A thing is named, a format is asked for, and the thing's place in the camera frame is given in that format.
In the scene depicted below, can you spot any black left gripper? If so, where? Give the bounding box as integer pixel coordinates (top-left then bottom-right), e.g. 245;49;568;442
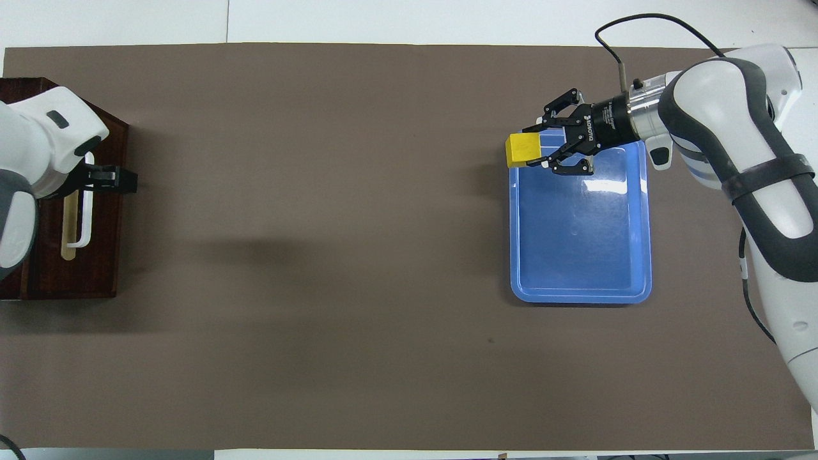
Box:
54;165;139;199

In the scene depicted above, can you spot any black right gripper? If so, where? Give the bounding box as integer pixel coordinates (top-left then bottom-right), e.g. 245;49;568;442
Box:
529;88;640;177

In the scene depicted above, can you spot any yellow cube block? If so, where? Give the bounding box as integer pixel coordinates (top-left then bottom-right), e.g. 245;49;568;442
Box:
505;132;543;169

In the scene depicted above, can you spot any wooden drawer with white handle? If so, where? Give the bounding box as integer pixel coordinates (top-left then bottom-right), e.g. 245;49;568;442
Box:
29;86;128;300

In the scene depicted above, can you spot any blue plastic tray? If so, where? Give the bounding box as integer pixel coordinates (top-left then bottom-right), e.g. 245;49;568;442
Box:
509;131;653;305

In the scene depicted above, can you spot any dark brown wooden cabinet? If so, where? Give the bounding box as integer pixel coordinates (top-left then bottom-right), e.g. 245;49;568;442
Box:
0;78;130;301

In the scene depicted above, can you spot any brown paper table mat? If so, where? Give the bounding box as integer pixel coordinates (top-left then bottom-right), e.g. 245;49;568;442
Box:
0;42;815;451

